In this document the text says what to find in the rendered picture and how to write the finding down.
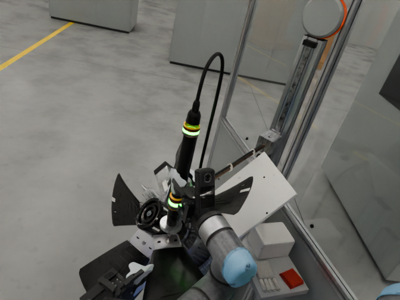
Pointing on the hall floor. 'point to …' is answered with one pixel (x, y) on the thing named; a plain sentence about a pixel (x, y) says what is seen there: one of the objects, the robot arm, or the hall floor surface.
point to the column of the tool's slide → (315, 56)
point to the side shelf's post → (249, 293)
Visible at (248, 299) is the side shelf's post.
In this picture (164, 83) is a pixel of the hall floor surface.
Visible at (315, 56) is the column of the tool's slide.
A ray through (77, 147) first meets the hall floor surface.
